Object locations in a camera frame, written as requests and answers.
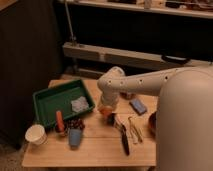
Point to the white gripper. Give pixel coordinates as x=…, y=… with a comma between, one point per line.
x=108, y=100

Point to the orange apple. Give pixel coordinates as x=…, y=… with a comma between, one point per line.
x=106, y=111

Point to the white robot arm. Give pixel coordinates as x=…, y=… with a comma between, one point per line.
x=184, y=124

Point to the black binder clip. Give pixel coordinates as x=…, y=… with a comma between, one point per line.
x=111, y=119

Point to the clear crumpled plastic piece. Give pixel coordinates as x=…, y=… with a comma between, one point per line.
x=79, y=104

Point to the blue sponge block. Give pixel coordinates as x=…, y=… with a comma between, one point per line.
x=138, y=106

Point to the dark grape bunch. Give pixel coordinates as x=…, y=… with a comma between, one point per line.
x=76, y=124

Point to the yellow tongs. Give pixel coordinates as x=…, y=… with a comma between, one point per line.
x=135, y=132

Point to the blue plastic cup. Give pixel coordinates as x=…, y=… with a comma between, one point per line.
x=74, y=137

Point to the brown wooden bowl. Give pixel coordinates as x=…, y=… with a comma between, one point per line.
x=152, y=123

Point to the green plastic tray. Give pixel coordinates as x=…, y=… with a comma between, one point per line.
x=48, y=101

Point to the white paper cup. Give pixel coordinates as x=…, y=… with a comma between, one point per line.
x=36, y=134

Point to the black handled brush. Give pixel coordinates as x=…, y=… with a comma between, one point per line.
x=124, y=138

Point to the grey metal shelf rail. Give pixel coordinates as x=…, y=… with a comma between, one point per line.
x=123, y=57

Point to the black handle on rail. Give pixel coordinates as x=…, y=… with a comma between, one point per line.
x=176, y=60

